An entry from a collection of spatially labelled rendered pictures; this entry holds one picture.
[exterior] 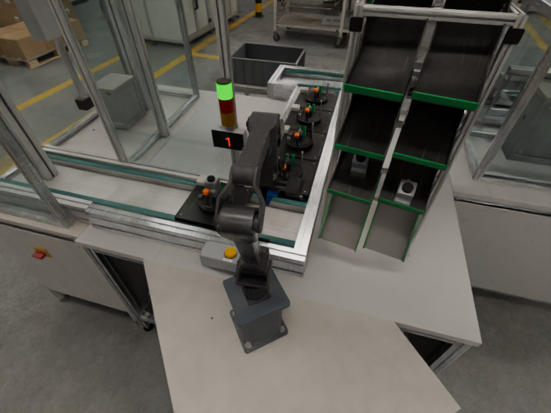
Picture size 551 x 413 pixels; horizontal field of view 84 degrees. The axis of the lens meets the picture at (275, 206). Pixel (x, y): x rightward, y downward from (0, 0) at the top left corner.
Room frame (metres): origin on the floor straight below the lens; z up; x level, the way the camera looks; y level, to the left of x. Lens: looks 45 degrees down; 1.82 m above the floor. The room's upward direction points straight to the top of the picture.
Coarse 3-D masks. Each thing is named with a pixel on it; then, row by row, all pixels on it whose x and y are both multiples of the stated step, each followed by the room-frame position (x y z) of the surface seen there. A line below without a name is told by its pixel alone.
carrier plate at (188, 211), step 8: (224, 184) 0.98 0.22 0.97; (192, 192) 0.93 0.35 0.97; (200, 192) 0.93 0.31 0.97; (232, 192) 0.93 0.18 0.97; (240, 192) 0.93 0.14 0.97; (248, 192) 0.93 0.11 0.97; (192, 200) 0.89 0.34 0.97; (240, 200) 0.89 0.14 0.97; (248, 200) 0.90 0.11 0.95; (184, 208) 0.84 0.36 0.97; (192, 208) 0.84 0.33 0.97; (176, 216) 0.79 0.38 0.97; (184, 216) 0.79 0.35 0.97; (192, 216) 0.79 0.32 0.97; (200, 216) 0.79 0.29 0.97; (208, 216) 0.79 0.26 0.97; (192, 224) 0.77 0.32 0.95; (200, 224) 0.76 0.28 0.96; (208, 224) 0.76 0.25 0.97
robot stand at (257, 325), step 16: (272, 272) 0.49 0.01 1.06; (240, 288) 0.44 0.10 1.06; (272, 288) 0.44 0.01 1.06; (240, 304) 0.39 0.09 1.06; (256, 304) 0.39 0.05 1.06; (272, 304) 0.39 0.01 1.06; (288, 304) 0.39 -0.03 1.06; (240, 320) 0.34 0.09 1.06; (256, 320) 0.35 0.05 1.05; (272, 320) 0.38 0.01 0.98; (240, 336) 0.38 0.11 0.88; (256, 336) 0.36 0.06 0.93; (272, 336) 0.38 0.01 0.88
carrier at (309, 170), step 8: (288, 160) 1.05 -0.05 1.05; (296, 160) 1.16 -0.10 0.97; (304, 160) 1.16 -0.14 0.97; (288, 168) 1.04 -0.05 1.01; (296, 168) 1.07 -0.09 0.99; (304, 168) 1.09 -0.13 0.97; (312, 168) 1.09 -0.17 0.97; (280, 176) 1.01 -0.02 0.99; (288, 176) 1.01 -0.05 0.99; (296, 176) 1.01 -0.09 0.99; (304, 176) 1.04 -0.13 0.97; (312, 176) 1.04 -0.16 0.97; (304, 184) 0.98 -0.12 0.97; (280, 192) 0.94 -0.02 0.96; (304, 192) 0.93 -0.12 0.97
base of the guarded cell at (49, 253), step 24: (96, 120) 1.71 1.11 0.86; (72, 144) 1.45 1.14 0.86; (96, 144) 1.45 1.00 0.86; (0, 216) 0.90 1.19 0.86; (0, 240) 0.94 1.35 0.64; (24, 240) 0.89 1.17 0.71; (48, 240) 0.84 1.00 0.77; (72, 240) 0.81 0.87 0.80; (24, 264) 0.94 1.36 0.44; (48, 264) 0.88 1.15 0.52; (72, 264) 0.83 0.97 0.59; (48, 288) 0.94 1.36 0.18; (72, 288) 0.88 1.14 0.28; (96, 288) 0.83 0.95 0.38
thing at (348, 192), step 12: (348, 156) 0.80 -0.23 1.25; (336, 168) 0.75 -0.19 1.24; (348, 168) 0.76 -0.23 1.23; (372, 168) 0.75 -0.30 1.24; (336, 180) 0.73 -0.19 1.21; (348, 180) 0.72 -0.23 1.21; (360, 180) 0.71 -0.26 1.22; (372, 180) 0.71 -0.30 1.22; (336, 192) 0.67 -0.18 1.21; (348, 192) 0.68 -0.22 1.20; (360, 192) 0.68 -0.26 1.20; (372, 192) 0.66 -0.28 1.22
